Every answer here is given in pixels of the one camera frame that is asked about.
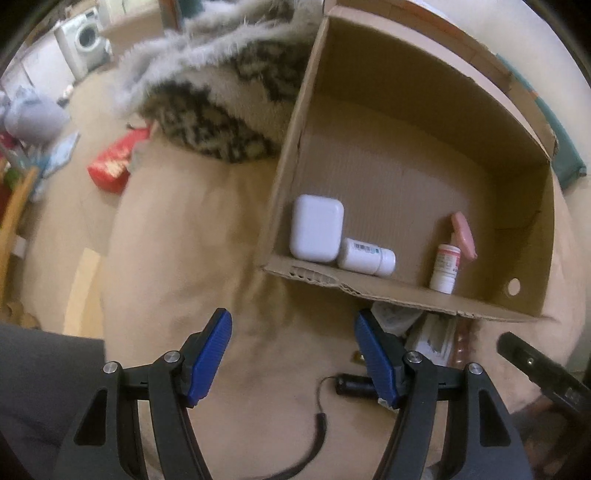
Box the white charger plug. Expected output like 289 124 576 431
370 301 424 337

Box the brown cardboard box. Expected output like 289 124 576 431
259 1 555 321

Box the teal cushion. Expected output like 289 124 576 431
496 50 588 191

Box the grey plastic bag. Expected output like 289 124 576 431
2 86 70 146

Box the white red-label medicine bottle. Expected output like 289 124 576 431
429 244 461 295

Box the white remote control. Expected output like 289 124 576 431
406 312 458 366

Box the white lying pill bottle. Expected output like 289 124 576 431
337 238 397 278

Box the white washing machine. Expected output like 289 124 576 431
55 7 111 82

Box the wooden chair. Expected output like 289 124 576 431
0 167 40 304

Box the white earbuds case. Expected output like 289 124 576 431
290 194 345 263

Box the red package on floor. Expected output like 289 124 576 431
87 127 150 195

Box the black flashlight with strap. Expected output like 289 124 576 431
266 373 379 480

